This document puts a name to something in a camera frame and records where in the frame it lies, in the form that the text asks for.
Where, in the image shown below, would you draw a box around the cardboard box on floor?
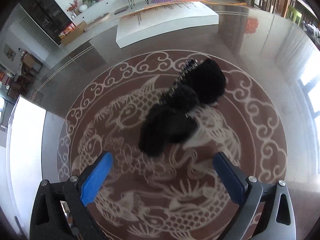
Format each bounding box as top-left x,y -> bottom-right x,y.
59,21 -> 87,46

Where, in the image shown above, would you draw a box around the white vase red flowers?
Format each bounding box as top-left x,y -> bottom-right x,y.
66,0 -> 88,17

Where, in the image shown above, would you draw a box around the dark display cabinet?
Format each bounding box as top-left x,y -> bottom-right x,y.
20,0 -> 75,45

